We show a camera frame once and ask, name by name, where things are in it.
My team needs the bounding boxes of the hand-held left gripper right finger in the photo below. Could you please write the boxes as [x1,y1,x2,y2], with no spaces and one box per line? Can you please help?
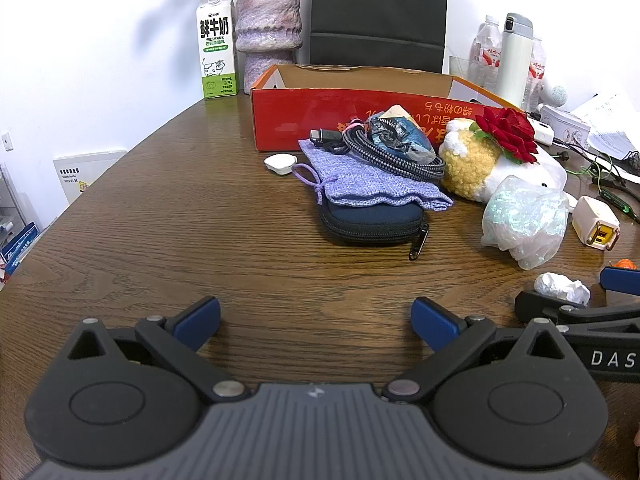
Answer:
[382,296,576,405]

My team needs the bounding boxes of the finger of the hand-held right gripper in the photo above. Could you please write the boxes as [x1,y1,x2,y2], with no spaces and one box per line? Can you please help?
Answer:
[515,290,640,336]
[600,267,640,297]

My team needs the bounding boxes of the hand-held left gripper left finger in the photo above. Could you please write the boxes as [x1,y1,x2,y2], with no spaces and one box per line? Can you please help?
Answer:
[66,296,251,404]

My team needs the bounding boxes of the white paper ball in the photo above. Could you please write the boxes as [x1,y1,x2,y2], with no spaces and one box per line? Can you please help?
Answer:
[534,272,592,307]

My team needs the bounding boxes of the white charger plug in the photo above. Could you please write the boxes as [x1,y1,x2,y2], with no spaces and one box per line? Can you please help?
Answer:
[571,196,622,252]

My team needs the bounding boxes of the iridescent plastic bag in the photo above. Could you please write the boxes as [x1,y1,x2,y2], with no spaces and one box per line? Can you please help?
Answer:
[481,175,571,271]

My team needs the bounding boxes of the navy zip case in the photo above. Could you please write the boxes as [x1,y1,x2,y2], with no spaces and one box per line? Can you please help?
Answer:
[318,194,431,262]

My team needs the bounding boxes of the yellow white plush hamster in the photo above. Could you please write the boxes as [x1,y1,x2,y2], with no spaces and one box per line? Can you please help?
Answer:
[439,117,531,204]

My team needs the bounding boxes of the purple drawstring pouch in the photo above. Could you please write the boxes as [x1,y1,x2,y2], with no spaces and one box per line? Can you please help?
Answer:
[291,137,455,212]

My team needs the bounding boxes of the black braided cable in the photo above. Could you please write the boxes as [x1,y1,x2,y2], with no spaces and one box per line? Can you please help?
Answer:
[309,119,447,183]

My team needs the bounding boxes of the red fabric rose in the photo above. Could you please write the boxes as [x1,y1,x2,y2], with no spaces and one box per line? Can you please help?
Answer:
[470,106,540,165]

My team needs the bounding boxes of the white earbud case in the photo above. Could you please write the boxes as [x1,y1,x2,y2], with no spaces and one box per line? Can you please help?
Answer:
[264,154,299,176]

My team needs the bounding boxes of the blue snack wrapper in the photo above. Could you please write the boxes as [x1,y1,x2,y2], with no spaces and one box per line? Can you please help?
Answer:
[365,105,437,166]

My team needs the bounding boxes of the red cardboard box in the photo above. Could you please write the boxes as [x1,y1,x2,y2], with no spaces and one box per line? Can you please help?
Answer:
[250,64,526,153]

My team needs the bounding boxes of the green neckband earphones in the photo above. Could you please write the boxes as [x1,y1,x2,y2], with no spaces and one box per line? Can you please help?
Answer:
[547,147,640,223]

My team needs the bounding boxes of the brown wooden desk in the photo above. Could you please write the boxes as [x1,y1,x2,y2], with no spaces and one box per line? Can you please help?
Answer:
[0,92,640,480]

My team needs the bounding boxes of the white printed papers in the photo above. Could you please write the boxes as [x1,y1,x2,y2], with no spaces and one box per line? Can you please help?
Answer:
[570,92,640,161]

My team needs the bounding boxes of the white tin box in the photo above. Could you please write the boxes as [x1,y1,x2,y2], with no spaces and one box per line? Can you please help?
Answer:
[541,105,593,150]

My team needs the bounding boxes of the white power strip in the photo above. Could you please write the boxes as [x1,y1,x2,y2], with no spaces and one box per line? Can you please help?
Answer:
[520,112,556,146]

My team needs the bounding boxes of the blue white box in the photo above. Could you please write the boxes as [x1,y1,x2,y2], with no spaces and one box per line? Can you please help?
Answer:
[0,222,41,267]

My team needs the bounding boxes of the white round device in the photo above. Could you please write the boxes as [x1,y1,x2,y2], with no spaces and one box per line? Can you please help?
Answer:
[542,84,569,108]

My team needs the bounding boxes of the clear water bottle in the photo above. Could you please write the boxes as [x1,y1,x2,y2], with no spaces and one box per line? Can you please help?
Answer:
[522,35,548,111]
[470,15,502,96]

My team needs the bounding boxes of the white thermos bottle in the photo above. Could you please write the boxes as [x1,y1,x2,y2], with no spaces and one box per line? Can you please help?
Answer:
[496,12,534,111]

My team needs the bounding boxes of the green white milk carton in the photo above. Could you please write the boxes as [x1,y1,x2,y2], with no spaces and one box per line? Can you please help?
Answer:
[196,0,238,101]

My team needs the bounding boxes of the pink textured vase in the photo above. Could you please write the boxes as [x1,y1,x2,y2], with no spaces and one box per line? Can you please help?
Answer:
[235,0,304,95]

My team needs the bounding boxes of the black paper bag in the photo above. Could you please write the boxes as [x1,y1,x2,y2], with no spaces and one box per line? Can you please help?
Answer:
[310,0,449,75]

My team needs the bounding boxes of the wire storage rack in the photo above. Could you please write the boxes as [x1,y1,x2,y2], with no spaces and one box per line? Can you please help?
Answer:
[0,162,31,241]

